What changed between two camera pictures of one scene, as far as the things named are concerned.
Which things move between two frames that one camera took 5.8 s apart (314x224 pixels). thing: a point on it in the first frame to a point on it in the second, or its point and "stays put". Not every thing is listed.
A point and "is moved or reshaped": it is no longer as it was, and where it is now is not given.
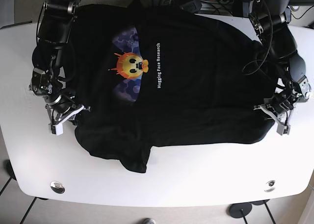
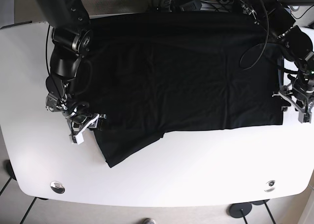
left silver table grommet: x=57 y=187 stays put
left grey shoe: x=149 y=220 stays put
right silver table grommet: x=270 y=186 stays put
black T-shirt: x=143 y=75 is moved or reshaped
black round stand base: x=238 y=210 stays put
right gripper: x=282 y=105 to x=300 y=93
